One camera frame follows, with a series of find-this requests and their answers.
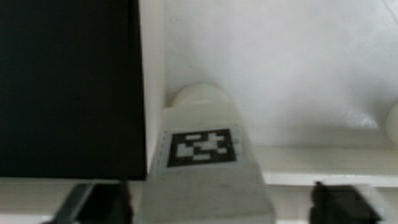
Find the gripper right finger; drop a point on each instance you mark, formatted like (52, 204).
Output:
(340, 206)

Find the white square tabletop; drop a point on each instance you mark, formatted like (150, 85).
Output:
(301, 56)

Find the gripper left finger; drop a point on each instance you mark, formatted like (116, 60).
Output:
(97, 205)

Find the white U-shaped fence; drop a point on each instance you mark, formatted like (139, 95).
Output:
(168, 205)

